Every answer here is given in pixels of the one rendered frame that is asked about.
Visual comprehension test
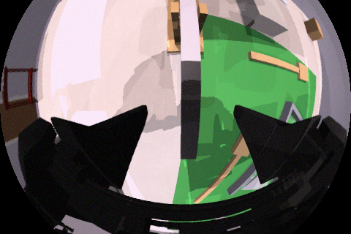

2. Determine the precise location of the green putting mat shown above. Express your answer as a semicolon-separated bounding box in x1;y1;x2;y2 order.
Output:
173;15;317;205

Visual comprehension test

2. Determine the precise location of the brown block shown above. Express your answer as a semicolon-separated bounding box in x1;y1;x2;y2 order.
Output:
304;18;322;41

